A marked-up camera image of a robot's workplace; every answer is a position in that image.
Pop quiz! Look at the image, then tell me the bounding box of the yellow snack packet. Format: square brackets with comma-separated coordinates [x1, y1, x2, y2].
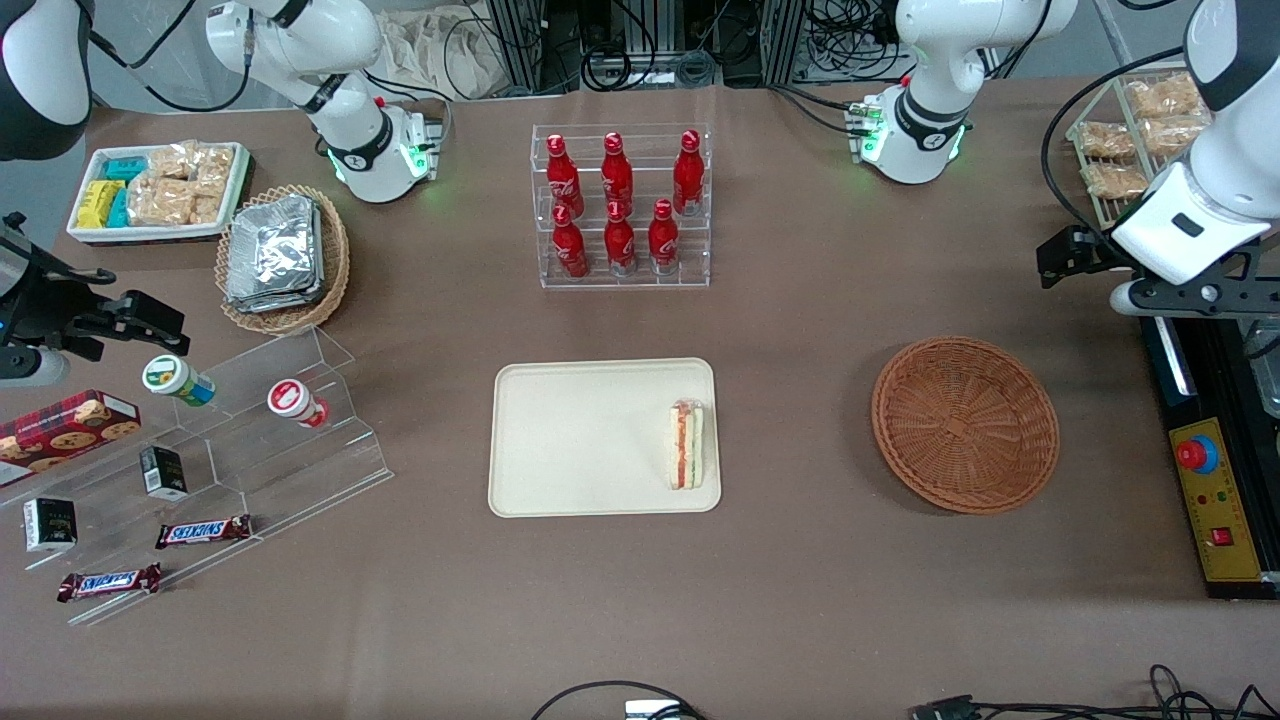
[77, 180, 126, 230]

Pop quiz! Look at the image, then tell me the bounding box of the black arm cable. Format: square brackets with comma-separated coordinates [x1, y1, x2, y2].
[1040, 45, 1187, 243]
[88, 0, 251, 113]

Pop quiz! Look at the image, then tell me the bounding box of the aluminium frame post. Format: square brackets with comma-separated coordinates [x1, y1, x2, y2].
[485, 0, 546, 96]
[760, 0, 807, 86]

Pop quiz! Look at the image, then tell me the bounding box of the red lid snack cup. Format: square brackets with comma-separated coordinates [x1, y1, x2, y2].
[267, 378, 331, 429]

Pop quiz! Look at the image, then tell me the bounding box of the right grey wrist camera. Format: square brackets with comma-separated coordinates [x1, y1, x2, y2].
[0, 345, 71, 389]

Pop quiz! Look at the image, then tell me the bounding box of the beige plastic tray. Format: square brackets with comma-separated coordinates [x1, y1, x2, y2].
[488, 357, 723, 518]

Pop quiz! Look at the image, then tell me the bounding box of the black looped cable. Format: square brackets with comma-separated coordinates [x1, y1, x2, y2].
[530, 680, 706, 720]

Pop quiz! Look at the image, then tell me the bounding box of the clear acrylic stepped display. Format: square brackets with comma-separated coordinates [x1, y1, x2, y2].
[0, 325, 394, 628]

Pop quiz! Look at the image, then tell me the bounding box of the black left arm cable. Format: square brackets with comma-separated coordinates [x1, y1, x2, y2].
[1040, 45, 1187, 243]

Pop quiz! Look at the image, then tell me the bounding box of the clear acrylic bottle rack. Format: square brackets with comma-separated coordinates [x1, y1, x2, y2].
[530, 122, 713, 291]

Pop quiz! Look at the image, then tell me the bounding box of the brown wicker basket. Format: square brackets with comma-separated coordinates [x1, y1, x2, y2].
[870, 336, 1061, 515]

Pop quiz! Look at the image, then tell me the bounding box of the red cola bottle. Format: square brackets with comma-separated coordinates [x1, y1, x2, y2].
[648, 198, 680, 276]
[545, 134, 584, 216]
[601, 132, 634, 211]
[673, 130, 705, 216]
[604, 200, 637, 278]
[552, 205, 590, 279]

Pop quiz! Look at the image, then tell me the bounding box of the red tartan cookie box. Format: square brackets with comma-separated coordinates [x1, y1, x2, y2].
[0, 389, 142, 488]

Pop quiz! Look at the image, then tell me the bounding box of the silver foil packet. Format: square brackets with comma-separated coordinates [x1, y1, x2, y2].
[225, 195, 326, 314]

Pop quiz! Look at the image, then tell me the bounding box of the white wire rack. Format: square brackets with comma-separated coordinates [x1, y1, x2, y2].
[1065, 62, 1216, 234]

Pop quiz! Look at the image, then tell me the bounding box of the snickers chocolate bar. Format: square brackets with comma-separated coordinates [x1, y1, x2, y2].
[57, 563, 162, 603]
[155, 514, 253, 550]

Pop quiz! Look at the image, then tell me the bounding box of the white rectangular snack bin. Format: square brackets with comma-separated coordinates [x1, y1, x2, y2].
[67, 142, 251, 246]

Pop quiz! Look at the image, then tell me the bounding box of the yellow control panel box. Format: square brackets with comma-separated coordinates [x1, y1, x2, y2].
[1168, 417, 1266, 584]

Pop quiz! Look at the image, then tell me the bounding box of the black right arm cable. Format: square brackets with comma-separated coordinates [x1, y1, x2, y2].
[88, 0, 251, 113]

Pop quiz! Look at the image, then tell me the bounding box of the bagged brown pastry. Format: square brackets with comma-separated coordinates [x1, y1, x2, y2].
[1140, 115, 1213, 159]
[1083, 162, 1149, 199]
[1127, 74, 1207, 120]
[1078, 120, 1136, 161]

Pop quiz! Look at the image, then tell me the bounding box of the black connector with cables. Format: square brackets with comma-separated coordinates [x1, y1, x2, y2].
[910, 664, 1280, 720]

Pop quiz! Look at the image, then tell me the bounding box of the small black white box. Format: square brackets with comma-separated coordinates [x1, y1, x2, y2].
[23, 497, 78, 553]

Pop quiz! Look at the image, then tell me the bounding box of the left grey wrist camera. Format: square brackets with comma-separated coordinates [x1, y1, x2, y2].
[1110, 275, 1280, 317]

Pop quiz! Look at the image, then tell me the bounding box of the triangle sandwich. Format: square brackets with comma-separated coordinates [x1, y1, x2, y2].
[668, 399, 705, 491]

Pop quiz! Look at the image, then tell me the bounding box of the green lid snack cup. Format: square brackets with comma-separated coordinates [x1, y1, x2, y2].
[141, 354, 216, 407]

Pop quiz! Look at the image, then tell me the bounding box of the light wicker basket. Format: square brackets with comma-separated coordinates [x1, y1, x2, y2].
[215, 184, 351, 336]

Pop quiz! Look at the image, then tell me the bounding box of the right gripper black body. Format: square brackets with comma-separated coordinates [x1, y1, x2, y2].
[0, 215, 76, 347]

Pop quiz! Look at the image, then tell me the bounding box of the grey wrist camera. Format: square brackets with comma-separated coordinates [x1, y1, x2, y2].
[0, 345, 71, 389]
[1110, 275, 1280, 317]

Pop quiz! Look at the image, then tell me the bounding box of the beige crumpled cloth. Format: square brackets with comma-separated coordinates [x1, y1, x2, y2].
[378, 5, 501, 101]

